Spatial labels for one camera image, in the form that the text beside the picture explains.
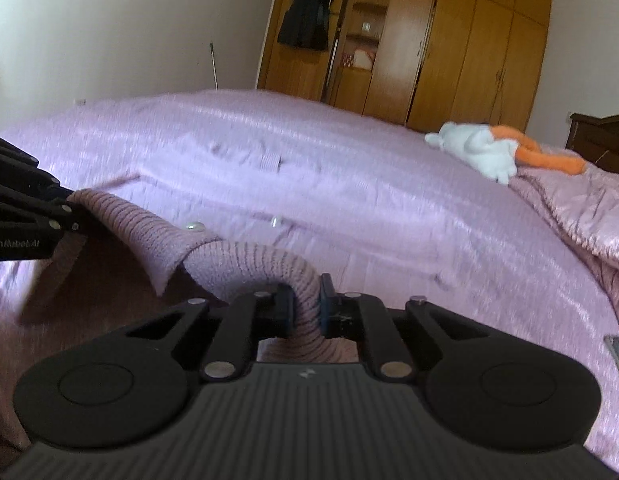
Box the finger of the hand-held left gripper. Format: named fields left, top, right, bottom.
left=0, top=132, right=73, bottom=203
left=0, top=181, right=88, bottom=236

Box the wooden wardrobe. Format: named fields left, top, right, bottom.
left=257, top=0, right=553, bottom=133

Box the purple knit cardigan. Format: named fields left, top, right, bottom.
left=20, top=145, right=440, bottom=366

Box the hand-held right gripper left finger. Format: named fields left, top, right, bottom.
left=124, top=285, right=296, bottom=381

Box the dark hanging garment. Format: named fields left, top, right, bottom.
left=277, top=0, right=336, bottom=52

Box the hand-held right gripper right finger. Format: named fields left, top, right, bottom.
left=319, top=274, right=495, bottom=381

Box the dark wooden headboard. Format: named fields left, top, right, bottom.
left=564, top=112, right=619, bottom=177

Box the pink checked quilt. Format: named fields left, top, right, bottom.
left=509, top=157, right=619, bottom=321

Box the purple bedspread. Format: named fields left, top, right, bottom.
left=0, top=89, right=619, bottom=471

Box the white and orange plush toy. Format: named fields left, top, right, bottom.
left=424, top=121, right=587, bottom=185

